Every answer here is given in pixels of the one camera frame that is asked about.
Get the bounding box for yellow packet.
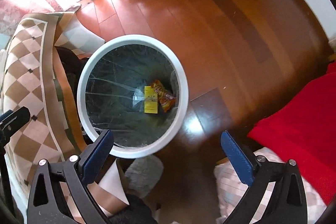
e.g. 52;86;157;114
143;86;158;114

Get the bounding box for orange snack bag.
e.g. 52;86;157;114
151;80;176;113

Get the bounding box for white round trash bin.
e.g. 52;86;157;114
77;34;189;159

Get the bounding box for grey slipper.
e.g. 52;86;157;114
125;155;164;198

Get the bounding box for black fleece trousers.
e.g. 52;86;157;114
109;194;158;224

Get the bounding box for checkered brown tablecloth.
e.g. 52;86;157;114
0;11;131;218

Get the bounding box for red blanket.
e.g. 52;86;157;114
248;63;336;205

